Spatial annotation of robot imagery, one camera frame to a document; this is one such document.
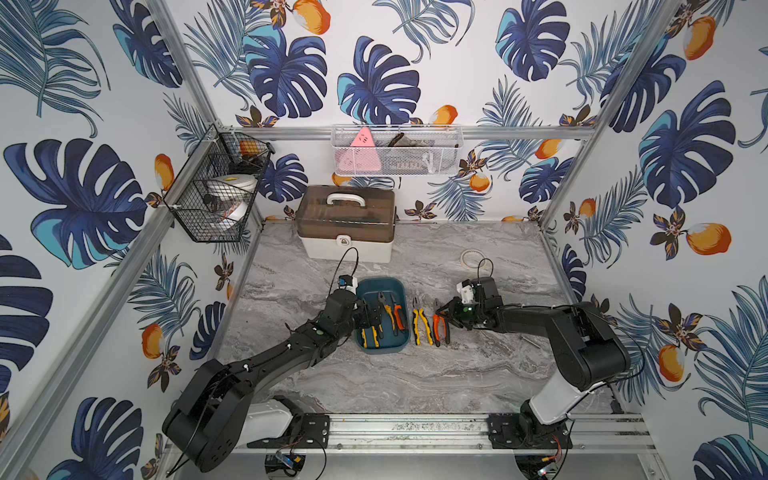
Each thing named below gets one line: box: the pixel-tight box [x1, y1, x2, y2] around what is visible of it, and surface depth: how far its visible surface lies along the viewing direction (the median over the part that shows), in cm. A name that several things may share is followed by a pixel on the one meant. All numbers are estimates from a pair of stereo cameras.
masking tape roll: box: [460, 248, 485, 269], surface depth 112 cm
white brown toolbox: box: [296, 184, 395, 263], surface depth 100 cm
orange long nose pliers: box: [432, 298, 450, 347], surface depth 94 cm
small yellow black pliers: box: [361, 326, 381, 349], surface depth 91 cm
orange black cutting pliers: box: [378, 292, 406, 337], surface depth 95 cm
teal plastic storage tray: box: [356, 277, 411, 355], surface depth 92 cm
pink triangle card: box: [338, 127, 382, 173], surface depth 92 cm
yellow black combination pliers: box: [412, 297, 434, 346], surface depth 94 cm
